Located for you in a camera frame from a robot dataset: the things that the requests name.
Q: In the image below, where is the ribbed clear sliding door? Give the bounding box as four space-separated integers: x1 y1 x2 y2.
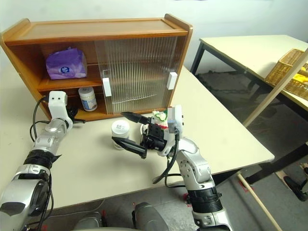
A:
94 38 169 116
103 36 180 114

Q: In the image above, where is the grey rounded shape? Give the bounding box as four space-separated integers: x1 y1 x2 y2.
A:
131 202 179 231
72 211 106 231

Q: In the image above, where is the pale wooden stick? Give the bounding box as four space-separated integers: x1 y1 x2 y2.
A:
237 173 283 231
242 48 308 128

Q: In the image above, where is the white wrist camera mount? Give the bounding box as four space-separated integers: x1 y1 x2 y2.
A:
47 90 74 128
157 104 186 157

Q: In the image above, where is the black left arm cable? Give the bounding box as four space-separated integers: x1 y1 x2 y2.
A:
29 96 55 231

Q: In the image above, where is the white jar with blue label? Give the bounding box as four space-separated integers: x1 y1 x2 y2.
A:
111 120 130 150
78 87 98 112

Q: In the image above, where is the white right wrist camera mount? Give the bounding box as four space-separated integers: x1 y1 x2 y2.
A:
157 104 186 157

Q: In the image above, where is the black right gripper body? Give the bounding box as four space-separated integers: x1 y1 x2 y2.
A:
141 123 169 152

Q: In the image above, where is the wicker basket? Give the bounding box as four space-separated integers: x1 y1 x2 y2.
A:
264 48 308 99

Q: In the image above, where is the wooden cabinet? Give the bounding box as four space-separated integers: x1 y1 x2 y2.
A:
0 13 194 122

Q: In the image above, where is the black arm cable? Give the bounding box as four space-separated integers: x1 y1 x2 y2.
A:
29 96 55 231
153 133 188 188

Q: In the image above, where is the white plush toy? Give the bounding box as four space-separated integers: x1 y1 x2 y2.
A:
141 109 174 135

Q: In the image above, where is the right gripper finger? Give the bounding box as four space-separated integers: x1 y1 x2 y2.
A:
121 111 151 125
112 136 148 159

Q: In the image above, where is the black table leg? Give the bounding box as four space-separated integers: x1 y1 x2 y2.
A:
244 141 308 185

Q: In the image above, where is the black shoe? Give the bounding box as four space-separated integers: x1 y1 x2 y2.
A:
282 175 308 202

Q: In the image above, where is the yellow block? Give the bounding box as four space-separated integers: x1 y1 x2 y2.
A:
292 73 308 84

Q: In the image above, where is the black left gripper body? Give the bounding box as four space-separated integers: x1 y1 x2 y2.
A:
66 107 79 121

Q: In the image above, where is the white door handle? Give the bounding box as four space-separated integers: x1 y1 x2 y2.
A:
168 71 178 90
102 77 111 97

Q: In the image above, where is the purple tissue pack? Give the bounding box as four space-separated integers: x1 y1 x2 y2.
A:
45 47 88 80

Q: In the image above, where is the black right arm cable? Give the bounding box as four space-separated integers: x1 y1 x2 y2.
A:
153 133 188 188

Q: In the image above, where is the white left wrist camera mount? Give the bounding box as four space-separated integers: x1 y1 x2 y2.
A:
47 90 74 128

